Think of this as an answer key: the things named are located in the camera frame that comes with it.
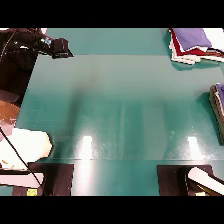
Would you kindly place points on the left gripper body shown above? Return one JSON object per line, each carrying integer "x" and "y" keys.
{"x": 62, "y": 48}

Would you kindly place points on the red garment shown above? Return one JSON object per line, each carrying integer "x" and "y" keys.
{"x": 186, "y": 51}

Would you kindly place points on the purple garment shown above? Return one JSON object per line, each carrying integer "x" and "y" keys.
{"x": 190, "y": 37}

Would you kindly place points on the brown garment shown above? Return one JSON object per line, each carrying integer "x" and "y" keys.
{"x": 216, "y": 116}

